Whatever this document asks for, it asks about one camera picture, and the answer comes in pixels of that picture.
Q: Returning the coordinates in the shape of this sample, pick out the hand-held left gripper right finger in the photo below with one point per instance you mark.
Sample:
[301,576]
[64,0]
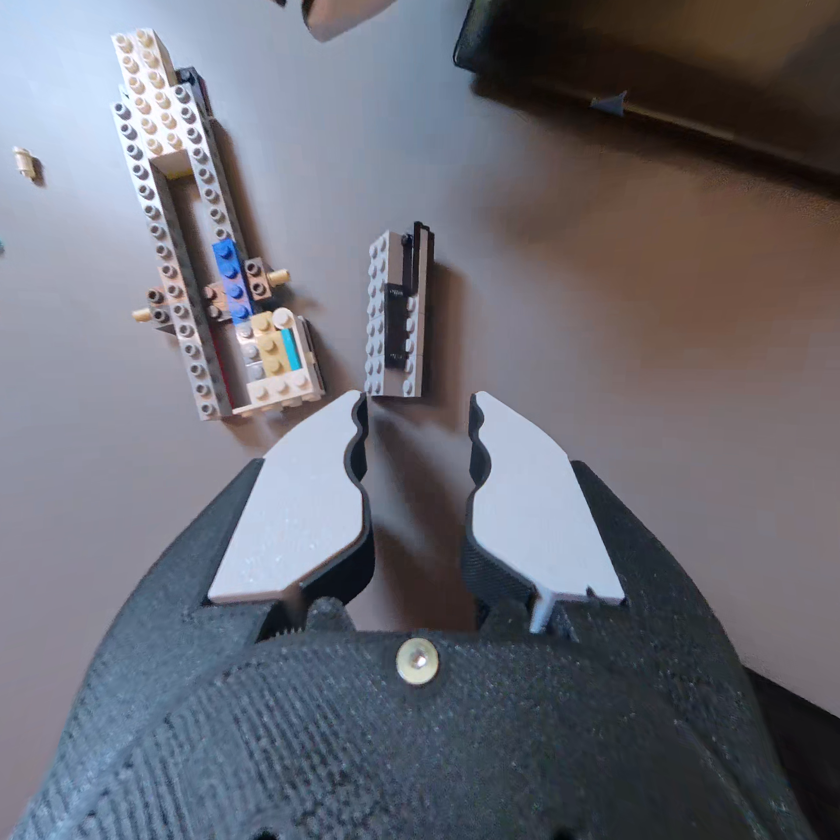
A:
[538,512]

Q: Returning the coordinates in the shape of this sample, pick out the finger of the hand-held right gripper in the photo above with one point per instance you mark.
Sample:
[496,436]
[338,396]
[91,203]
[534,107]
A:
[341,16]

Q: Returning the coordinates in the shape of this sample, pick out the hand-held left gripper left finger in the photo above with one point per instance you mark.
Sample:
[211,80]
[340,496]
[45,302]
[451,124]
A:
[295,518]

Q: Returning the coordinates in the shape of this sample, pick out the small grey black lego assembly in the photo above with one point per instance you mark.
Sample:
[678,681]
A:
[394,315]

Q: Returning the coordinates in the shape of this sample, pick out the long grey lego assembly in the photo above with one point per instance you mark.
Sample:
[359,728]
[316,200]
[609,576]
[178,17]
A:
[190,236]

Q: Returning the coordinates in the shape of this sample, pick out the tan lego pin piece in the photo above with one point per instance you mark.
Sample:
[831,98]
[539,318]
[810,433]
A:
[25,161]

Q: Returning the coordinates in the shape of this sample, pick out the black flat device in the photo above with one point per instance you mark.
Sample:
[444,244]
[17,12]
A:
[689,59]

